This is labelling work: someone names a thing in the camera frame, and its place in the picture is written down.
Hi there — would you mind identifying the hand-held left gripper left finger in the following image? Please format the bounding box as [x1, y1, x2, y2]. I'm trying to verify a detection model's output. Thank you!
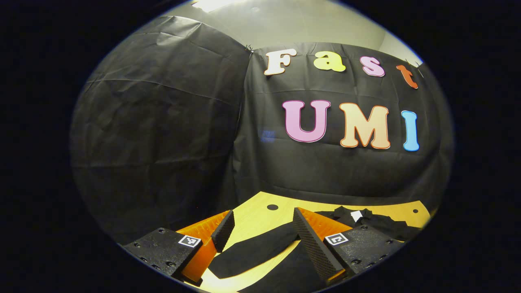
[122, 209, 236, 286]

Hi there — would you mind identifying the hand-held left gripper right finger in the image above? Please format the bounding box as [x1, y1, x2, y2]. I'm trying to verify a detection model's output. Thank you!
[292, 207, 404, 285]

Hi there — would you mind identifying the black buttoned cardigan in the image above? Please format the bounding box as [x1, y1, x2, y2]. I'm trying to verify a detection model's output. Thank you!
[208, 206, 424, 293]

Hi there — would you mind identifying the ceiling light panel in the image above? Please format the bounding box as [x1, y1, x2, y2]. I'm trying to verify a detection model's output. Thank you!
[191, 0, 245, 12]

